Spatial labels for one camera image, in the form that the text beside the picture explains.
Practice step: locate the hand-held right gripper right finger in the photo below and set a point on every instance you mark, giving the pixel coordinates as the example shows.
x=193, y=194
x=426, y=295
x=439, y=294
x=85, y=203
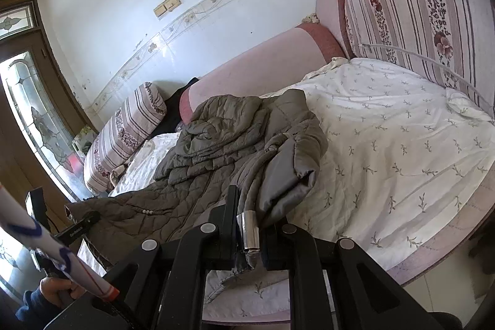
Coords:
x=276, y=248

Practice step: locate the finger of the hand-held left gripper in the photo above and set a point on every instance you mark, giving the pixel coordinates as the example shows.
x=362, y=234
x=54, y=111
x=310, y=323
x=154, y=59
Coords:
x=79, y=225

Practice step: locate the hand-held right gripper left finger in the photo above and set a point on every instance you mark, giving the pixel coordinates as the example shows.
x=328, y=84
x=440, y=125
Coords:
x=231, y=221

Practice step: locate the silver metal belt buckle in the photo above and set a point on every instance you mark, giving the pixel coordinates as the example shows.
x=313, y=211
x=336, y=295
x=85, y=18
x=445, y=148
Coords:
x=248, y=233

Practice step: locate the grey quilted jacket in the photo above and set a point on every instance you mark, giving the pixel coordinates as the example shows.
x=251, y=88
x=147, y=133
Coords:
x=232, y=144

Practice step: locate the person's left forearm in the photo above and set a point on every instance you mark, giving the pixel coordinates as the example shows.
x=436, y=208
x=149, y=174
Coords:
x=33, y=310

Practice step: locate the person's left hand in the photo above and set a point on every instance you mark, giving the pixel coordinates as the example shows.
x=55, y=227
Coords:
x=56, y=291

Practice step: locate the striped floral pillow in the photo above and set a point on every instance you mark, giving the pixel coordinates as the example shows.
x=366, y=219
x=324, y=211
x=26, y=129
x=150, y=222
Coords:
x=417, y=13
x=123, y=133

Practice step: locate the wooden door with stained glass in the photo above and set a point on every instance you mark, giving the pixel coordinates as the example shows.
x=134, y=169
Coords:
x=34, y=113

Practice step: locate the black cloth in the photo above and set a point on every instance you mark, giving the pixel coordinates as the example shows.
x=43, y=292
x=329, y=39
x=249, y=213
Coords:
x=180, y=102

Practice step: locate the white leaf-print bed sheet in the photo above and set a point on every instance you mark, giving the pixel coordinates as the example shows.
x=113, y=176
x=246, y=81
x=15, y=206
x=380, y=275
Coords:
x=386, y=144

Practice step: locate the pink upholstered bed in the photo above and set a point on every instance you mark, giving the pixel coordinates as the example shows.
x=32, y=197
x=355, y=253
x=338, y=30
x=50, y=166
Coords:
x=251, y=63

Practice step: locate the beige wall light switch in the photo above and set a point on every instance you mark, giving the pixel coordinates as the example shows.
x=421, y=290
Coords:
x=167, y=6

